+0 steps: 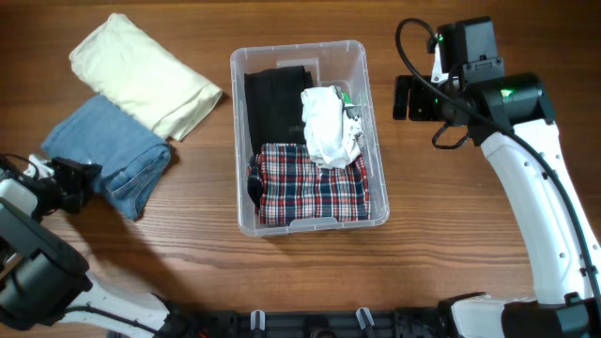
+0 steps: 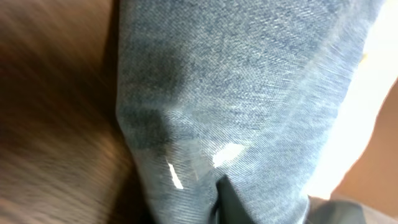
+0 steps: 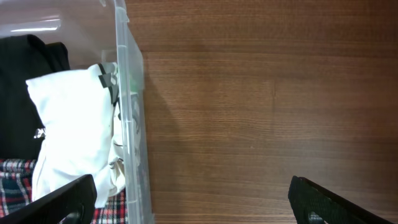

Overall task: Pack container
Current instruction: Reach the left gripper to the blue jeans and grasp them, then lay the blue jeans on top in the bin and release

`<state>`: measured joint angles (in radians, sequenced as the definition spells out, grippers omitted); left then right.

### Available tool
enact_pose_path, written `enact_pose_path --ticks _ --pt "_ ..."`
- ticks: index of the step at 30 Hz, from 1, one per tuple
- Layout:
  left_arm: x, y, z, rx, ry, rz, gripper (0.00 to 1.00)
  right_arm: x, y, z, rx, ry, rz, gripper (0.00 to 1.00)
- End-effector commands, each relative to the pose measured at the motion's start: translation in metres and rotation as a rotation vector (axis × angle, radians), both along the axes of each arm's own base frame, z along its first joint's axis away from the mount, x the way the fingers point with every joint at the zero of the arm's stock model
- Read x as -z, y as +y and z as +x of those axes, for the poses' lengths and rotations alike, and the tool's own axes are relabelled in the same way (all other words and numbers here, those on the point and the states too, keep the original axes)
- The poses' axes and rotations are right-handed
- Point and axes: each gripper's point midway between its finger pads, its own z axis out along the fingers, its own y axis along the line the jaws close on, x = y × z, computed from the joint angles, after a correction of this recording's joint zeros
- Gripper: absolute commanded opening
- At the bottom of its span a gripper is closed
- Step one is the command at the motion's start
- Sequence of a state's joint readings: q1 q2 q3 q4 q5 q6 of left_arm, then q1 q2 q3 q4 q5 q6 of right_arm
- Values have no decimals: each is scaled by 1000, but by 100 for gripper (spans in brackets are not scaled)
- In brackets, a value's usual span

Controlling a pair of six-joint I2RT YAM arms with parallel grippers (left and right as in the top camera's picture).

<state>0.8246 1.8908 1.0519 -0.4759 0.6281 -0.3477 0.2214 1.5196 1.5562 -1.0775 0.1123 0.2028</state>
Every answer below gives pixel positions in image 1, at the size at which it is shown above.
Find white cloth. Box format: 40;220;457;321
300;85;362;169

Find black garment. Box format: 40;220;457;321
244;66;314;154

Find plaid checkered shorts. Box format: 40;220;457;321
247;144;370;226

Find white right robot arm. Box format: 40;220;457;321
394;16;600;337

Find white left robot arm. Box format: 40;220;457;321
1;154;171;337

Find clear plastic container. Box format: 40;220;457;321
230;40;390;238

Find folded blue jeans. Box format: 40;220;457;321
41;95;171;221

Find folded cream cloth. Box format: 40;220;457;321
69;13;223;141

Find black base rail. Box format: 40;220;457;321
161;307;459;338

